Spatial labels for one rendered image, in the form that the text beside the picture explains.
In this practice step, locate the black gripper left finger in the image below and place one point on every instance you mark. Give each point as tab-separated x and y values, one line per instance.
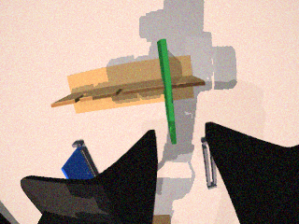
123	194

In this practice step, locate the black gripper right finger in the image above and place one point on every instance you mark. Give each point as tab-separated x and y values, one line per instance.
259	176

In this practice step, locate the green notched board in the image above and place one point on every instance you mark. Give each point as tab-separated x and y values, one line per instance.
168	95

